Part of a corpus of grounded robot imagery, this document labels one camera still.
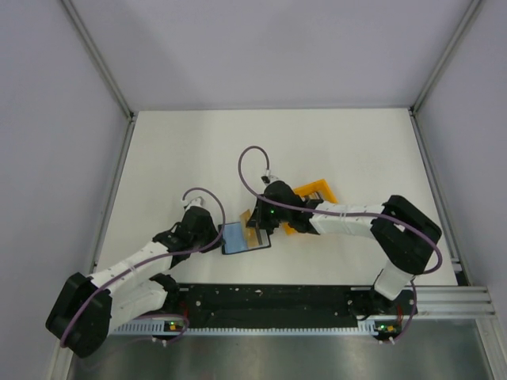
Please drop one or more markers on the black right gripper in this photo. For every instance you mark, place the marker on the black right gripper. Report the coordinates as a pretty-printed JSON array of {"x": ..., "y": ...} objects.
[{"x": 258, "y": 220}]

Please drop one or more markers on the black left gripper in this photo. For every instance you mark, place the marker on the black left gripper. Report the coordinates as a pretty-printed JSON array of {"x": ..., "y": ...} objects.
[{"x": 210, "y": 225}]

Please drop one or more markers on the black leather card holder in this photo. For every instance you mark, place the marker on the black leather card holder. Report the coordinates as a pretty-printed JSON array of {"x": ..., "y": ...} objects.
[{"x": 239, "y": 239}]

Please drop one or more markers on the yellow plastic bin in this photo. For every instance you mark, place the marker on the yellow plastic bin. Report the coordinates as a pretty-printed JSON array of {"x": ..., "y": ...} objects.
[{"x": 319, "y": 185}]

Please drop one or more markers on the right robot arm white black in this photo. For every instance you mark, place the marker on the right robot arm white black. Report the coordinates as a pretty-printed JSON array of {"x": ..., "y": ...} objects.
[{"x": 406, "y": 235}]

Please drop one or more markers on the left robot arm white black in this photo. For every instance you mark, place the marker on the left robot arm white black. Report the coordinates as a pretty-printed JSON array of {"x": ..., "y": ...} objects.
[{"x": 90, "y": 307}]

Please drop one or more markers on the stack of cards in bin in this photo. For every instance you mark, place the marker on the stack of cards in bin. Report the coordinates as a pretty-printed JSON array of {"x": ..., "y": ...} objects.
[{"x": 315, "y": 196}]

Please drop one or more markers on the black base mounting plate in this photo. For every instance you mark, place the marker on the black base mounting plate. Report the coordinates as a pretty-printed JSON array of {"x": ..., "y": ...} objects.
[{"x": 281, "y": 306}]

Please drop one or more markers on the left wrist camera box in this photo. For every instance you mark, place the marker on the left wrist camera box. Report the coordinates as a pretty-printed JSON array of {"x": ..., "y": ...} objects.
[{"x": 194, "y": 202}]

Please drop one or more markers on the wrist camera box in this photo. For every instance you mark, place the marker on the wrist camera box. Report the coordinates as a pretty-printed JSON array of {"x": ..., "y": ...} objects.
[
  {"x": 268, "y": 178},
  {"x": 194, "y": 202}
]

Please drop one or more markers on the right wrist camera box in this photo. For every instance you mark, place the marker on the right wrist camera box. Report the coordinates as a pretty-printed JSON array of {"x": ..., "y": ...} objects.
[{"x": 268, "y": 178}]

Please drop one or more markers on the grey slotted cable duct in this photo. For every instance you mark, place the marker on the grey slotted cable duct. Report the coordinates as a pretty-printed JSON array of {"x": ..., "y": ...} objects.
[{"x": 172, "y": 328}]

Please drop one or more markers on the aluminium frame rail front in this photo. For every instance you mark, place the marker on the aluminium frame rail front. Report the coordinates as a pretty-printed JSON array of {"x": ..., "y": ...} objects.
[{"x": 441, "y": 301}]

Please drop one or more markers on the aluminium frame post left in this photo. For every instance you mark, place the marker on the aluminium frame post left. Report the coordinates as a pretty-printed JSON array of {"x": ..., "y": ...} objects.
[{"x": 96, "y": 58}]

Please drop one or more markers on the aluminium frame post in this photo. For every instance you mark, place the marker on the aluminium frame post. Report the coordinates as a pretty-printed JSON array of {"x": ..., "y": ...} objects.
[
  {"x": 96, "y": 58},
  {"x": 467, "y": 20}
]

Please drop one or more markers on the aluminium frame post right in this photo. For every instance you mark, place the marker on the aluminium frame post right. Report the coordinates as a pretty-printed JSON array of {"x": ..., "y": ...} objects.
[{"x": 467, "y": 20}]

